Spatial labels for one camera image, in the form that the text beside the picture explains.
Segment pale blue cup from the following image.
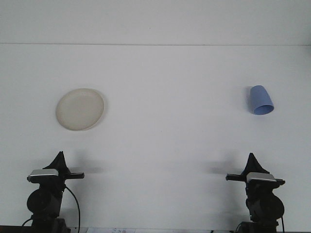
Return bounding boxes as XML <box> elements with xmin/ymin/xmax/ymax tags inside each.
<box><xmin>249</xmin><ymin>84</ymin><xmax>275</xmax><ymax>116</ymax></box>

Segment pale round plate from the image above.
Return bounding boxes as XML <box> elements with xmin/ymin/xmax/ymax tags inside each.
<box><xmin>55</xmin><ymin>88</ymin><xmax>106</xmax><ymax>132</ymax></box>

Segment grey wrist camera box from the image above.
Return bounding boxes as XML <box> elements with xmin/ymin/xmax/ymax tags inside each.
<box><xmin>27</xmin><ymin>169</ymin><xmax>60</xmax><ymax>183</ymax></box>
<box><xmin>246</xmin><ymin>172</ymin><xmax>277</xmax><ymax>183</ymax></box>

